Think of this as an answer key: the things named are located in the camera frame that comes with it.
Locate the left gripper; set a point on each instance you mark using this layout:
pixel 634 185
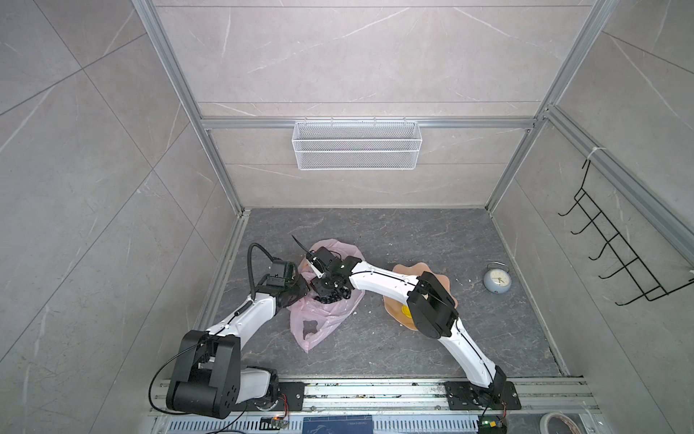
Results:
pixel 304 286

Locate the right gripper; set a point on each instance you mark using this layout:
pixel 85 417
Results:
pixel 317 288

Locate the pink plastic bag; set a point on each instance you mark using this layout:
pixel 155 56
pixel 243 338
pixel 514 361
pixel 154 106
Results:
pixel 311 322

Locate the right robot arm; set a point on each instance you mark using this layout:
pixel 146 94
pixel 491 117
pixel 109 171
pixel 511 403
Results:
pixel 431 307

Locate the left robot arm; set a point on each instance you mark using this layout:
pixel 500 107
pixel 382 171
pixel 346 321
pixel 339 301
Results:
pixel 207 378

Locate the pink wavy plate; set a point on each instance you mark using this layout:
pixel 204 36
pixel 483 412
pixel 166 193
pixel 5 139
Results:
pixel 394 308

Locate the small grey alarm clock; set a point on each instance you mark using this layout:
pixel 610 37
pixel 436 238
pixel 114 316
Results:
pixel 497 278

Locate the roll of tape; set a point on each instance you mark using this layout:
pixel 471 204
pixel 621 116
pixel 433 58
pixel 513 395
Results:
pixel 556 422

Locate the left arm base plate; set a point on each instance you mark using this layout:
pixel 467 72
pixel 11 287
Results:
pixel 281 396

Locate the white wire mesh basket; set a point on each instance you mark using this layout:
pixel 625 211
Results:
pixel 356 145

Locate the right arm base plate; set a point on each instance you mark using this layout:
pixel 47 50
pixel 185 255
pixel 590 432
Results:
pixel 466 396

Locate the black wire hook rack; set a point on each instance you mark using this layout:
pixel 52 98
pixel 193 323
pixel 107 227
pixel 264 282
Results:
pixel 614 241

